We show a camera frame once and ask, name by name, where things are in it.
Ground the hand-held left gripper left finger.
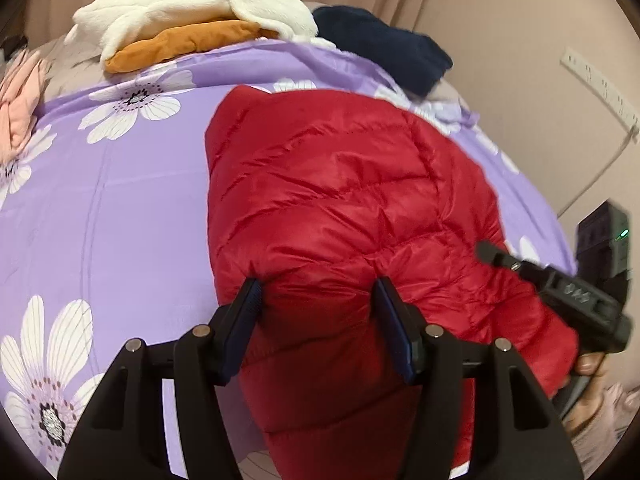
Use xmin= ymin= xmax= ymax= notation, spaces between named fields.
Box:
xmin=57 ymin=277 xmax=263 ymax=480

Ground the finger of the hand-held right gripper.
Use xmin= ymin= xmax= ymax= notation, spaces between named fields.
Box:
xmin=475 ymin=240 xmax=550 ymax=292

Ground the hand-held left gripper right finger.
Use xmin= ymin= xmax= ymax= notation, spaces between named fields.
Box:
xmin=372 ymin=276 xmax=583 ymax=480

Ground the red down jacket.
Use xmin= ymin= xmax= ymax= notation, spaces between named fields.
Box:
xmin=205 ymin=85 xmax=581 ymax=480

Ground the person's right hand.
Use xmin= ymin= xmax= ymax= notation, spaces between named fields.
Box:
xmin=560 ymin=351 xmax=612 ymax=433

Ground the purple floral blanket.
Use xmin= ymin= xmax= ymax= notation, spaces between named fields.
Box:
xmin=0 ymin=40 xmax=576 ymax=480

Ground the white power strip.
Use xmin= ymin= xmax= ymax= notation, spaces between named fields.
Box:
xmin=560 ymin=46 xmax=640 ymax=141

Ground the navy garment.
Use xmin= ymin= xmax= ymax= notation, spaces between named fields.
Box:
xmin=312 ymin=5 xmax=455 ymax=97

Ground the orange garment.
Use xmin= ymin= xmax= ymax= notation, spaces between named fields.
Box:
xmin=104 ymin=19 xmax=281 ymax=73

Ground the pink garment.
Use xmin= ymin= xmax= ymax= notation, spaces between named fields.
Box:
xmin=0 ymin=50 xmax=51 ymax=163

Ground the white fleece garment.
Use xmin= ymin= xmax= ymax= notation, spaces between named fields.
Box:
xmin=64 ymin=0 xmax=341 ymax=63

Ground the white cable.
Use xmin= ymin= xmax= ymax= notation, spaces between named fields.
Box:
xmin=556 ymin=132 xmax=633 ymax=217

